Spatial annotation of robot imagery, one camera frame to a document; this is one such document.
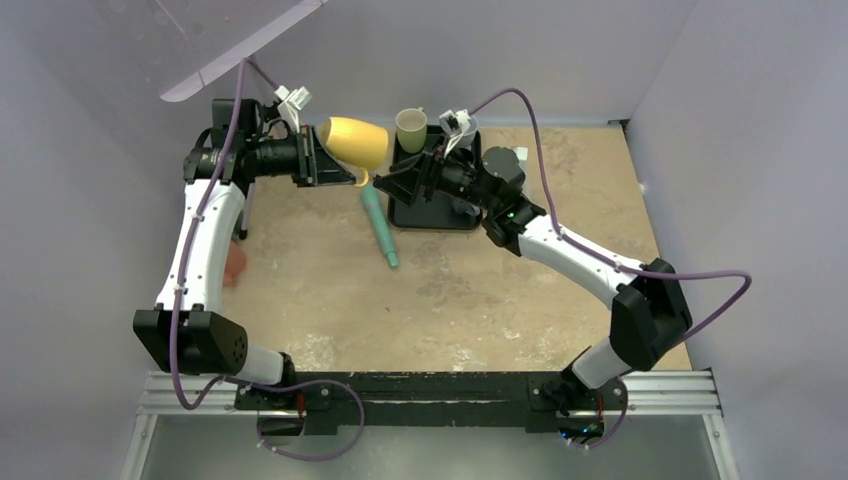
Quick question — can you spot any black tray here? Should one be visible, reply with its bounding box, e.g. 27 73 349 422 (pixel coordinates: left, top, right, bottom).
387 124 483 232

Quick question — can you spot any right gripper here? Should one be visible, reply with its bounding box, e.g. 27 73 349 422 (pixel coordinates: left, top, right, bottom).
374 134 497 213

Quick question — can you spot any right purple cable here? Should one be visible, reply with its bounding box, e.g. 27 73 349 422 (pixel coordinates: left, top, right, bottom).
466 87 753 346

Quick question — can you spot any green cup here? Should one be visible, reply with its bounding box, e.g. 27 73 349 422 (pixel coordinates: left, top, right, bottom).
395 107 428 154

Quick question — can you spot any white mug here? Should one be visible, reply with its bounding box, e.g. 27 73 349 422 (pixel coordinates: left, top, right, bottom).
455 110 478 148

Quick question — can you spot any tripod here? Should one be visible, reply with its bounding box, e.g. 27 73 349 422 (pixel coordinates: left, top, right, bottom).
234 182 256 241

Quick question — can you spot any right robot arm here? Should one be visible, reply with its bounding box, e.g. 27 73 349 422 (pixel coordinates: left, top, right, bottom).
374 147 692 407

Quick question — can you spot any purple cable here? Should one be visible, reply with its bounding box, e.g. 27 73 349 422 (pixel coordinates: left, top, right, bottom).
168 58 283 412
466 87 753 346

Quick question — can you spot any aluminium rail frame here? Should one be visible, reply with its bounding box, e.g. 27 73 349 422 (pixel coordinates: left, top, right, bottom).
121 371 735 479

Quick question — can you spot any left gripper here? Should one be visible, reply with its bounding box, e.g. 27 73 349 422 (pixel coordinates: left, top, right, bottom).
247 124 356 188

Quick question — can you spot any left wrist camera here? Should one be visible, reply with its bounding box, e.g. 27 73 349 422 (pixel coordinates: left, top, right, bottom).
274 85 312 131

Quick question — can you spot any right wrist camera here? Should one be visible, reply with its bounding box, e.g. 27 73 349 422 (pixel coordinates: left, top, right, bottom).
439 110 462 157

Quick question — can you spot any yellow mug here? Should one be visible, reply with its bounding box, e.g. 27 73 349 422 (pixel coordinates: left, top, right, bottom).
316 117 389 188

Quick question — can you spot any pink cup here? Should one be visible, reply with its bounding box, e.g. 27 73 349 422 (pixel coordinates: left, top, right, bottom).
223 240 247 287

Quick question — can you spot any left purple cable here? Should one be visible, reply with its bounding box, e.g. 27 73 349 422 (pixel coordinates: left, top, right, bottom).
168 58 283 412

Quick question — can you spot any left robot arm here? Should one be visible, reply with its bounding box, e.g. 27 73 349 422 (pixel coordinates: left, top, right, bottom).
133 99 356 409

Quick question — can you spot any teal cylinder toy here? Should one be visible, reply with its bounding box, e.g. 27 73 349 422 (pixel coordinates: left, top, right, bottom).
360 184 399 269

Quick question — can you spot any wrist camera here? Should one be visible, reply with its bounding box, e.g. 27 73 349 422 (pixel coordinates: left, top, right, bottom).
439 110 462 157
274 85 312 131

